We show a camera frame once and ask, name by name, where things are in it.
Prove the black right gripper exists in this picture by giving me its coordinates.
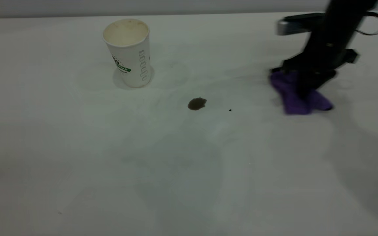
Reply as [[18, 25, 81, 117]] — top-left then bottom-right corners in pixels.
[[270, 46, 360, 99]]

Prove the grey wrist camera bar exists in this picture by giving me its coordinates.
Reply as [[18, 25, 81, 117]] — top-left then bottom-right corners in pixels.
[[276, 12, 326, 36]]

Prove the white paper coffee cup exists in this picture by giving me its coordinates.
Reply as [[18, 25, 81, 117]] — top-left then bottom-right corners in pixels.
[[102, 18, 152, 89]]

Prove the purple cloth with black trim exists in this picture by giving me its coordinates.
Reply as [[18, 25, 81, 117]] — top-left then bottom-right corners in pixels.
[[269, 70, 334, 115]]

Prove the brown liquid spill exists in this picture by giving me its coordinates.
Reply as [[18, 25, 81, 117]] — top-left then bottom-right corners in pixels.
[[188, 97, 207, 111]]

